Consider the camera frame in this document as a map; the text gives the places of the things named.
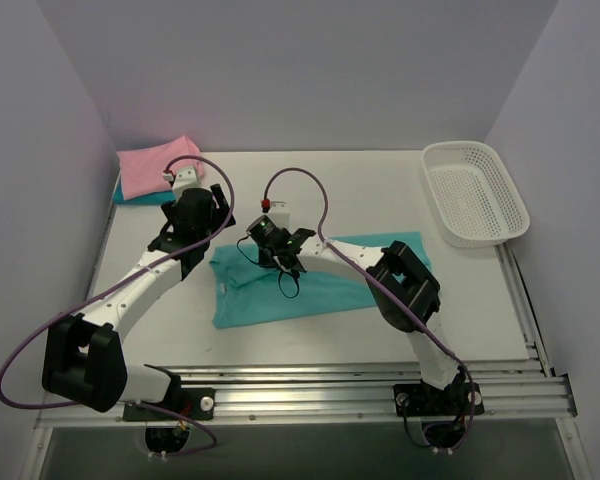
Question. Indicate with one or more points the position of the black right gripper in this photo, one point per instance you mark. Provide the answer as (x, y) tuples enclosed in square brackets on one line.
[(290, 244)]

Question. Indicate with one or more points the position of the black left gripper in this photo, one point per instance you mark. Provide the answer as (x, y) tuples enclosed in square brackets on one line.
[(219, 201)]

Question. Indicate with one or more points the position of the mint green t-shirt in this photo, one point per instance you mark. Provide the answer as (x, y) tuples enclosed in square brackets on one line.
[(256, 295)]

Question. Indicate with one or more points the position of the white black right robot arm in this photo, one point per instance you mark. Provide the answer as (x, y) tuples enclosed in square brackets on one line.
[(404, 290)]

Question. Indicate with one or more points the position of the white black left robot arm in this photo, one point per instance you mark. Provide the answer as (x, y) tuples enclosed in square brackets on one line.
[(84, 360)]

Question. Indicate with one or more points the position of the folded teal t-shirt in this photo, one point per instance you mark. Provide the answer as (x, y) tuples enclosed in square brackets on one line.
[(152, 199)]

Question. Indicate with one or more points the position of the folded pink t-shirt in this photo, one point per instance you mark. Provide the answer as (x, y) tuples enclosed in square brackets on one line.
[(141, 170)]

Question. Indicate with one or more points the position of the white perforated plastic basket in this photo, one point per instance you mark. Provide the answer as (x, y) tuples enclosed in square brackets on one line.
[(472, 197)]

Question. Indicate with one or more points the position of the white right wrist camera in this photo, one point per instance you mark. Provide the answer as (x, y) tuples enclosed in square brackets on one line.
[(280, 214)]

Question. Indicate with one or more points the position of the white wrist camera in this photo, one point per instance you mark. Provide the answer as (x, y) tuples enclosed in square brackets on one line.
[(280, 214), (185, 178)]

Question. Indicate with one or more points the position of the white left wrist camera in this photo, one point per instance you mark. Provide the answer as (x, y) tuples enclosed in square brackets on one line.
[(185, 178)]

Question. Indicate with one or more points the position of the aluminium mounting rail frame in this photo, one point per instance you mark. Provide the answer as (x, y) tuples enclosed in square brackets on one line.
[(343, 366)]

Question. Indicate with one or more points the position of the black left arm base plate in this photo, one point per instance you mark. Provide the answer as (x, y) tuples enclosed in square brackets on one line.
[(195, 403)]

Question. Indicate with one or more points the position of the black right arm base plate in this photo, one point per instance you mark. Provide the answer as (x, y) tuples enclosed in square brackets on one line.
[(422, 400)]

